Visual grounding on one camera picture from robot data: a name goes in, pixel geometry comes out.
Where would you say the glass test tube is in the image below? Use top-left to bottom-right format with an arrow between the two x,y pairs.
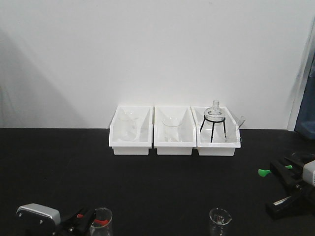
225,116 -> 246,143

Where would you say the glass beaker in bin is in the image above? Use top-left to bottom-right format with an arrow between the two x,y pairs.
118,111 -> 137,142
162,117 -> 182,142

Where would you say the black wire tripod stand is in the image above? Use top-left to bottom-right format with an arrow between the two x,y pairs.
199,115 -> 227,143

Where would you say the white plastic bin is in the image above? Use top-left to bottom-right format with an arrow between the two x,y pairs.
154,106 -> 197,155
109,106 -> 154,155
191,106 -> 241,156

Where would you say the middle white plastic bin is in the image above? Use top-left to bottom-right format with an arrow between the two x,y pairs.
154,106 -> 197,155

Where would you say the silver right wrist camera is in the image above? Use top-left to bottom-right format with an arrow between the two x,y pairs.
302,160 -> 315,187

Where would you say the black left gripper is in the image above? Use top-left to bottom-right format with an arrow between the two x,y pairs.
24,208 -> 95,236

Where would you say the glass beaker in middle bin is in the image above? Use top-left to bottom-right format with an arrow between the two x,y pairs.
162,117 -> 182,142

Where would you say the blue object at right edge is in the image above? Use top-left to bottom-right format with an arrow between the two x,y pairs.
294,38 -> 315,141

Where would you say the left white plastic bin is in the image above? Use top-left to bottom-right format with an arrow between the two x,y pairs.
109,106 -> 154,155

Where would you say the round glass flask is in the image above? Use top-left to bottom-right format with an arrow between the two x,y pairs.
204,100 -> 225,122

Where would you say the right white plastic bin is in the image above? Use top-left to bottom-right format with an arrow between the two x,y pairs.
191,106 -> 241,156

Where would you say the right front glass beaker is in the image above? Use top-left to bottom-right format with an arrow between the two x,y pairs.
209,207 -> 232,236

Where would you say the green plastic spoon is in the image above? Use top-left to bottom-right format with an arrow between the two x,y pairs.
257,165 -> 293,177

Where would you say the glass beaker in left bin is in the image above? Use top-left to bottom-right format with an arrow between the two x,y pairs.
118,111 -> 137,142

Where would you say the left front glass beaker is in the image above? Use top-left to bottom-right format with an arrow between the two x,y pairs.
90,207 -> 114,236

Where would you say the red plastic spoon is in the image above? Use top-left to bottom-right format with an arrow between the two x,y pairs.
77,213 -> 109,226

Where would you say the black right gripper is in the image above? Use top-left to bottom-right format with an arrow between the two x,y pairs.
265,157 -> 315,219

